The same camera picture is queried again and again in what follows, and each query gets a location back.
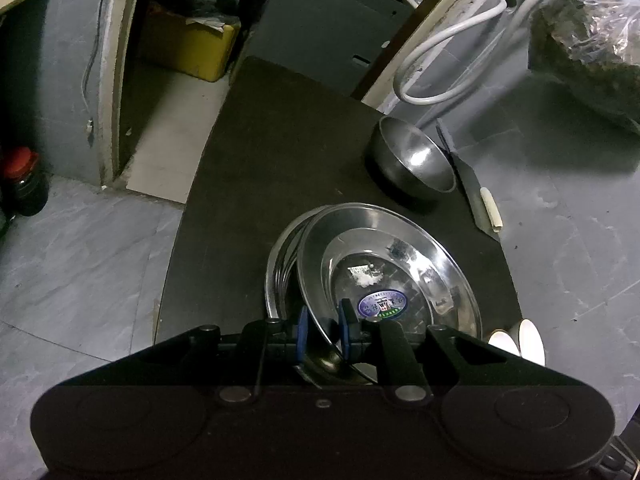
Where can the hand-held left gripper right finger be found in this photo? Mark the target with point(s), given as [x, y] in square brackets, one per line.
[345, 332]

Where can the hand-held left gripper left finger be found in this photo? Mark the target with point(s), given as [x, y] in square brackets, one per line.
[303, 332]

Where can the plain steel plate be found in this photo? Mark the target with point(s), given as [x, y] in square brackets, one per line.
[280, 270]

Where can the steel plate with round sticker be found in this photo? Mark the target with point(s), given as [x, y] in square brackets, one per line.
[400, 240]

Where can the steel bowl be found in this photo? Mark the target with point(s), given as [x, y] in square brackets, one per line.
[415, 160]

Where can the white cup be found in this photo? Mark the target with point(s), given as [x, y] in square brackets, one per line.
[502, 342]

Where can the yellow plastic crate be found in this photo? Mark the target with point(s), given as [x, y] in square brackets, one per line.
[195, 52]

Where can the dark grey metal cabinet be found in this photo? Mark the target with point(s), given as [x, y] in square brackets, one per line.
[325, 20]

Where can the dark jar with red lid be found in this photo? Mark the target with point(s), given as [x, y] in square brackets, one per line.
[25, 180]

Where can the clear plastic bag of greens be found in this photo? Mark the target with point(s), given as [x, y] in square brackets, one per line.
[585, 45]

